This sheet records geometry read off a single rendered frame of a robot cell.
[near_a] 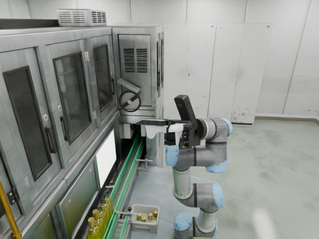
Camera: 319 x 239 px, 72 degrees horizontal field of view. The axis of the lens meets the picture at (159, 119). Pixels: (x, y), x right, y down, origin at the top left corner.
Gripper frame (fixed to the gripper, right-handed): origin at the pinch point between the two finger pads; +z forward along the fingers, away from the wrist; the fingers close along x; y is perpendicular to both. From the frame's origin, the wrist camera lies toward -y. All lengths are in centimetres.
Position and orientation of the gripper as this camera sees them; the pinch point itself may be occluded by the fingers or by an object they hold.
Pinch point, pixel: (149, 124)
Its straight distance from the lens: 59.7
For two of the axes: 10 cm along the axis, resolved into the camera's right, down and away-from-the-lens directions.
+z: -7.8, 0.1, -6.3
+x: -6.3, -1.1, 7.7
